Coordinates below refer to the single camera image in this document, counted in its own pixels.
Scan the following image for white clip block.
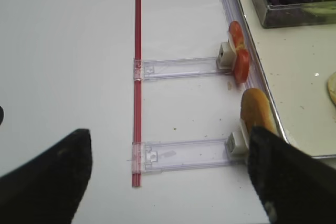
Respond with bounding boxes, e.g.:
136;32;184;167
217;42;236;70
226;119;249;156

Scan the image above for white clip block lower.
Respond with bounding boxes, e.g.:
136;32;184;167
226;119;249;156

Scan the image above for left red strip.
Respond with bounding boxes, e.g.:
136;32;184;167
132;0;142;188

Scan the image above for standing tomato slices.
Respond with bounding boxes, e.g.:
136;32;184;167
228;21;249;84

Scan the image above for left clear rail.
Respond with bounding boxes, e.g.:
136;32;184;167
220;0;266;91

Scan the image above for bun base on tray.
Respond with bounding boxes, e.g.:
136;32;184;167
327;72;336;105

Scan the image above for clear holder near tomato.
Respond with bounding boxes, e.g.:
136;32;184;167
133;57;226;81

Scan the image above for white clip block upper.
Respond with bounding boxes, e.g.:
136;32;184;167
217;42;236;70

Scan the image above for clear holder near bun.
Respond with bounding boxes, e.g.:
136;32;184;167
132;138;243;174

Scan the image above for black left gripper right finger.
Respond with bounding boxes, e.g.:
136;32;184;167
247;126;335;223

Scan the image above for metal tray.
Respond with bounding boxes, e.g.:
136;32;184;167
239;0;335;158

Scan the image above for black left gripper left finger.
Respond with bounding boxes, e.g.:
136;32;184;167
1;129;93;223

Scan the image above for standing bun half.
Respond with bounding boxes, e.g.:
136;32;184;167
240;88;278;135

